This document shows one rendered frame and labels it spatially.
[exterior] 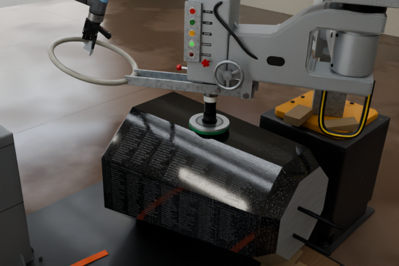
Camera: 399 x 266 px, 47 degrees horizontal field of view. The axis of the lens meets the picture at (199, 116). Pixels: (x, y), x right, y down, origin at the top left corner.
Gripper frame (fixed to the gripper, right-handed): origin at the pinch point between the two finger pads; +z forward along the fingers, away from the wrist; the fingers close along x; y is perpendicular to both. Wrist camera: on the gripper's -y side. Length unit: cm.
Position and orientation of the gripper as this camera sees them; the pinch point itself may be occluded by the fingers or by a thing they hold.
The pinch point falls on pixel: (91, 51)
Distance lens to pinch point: 282.5
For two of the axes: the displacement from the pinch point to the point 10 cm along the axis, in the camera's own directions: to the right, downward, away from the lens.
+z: -3.3, 8.1, 4.9
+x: 2.0, 5.6, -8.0
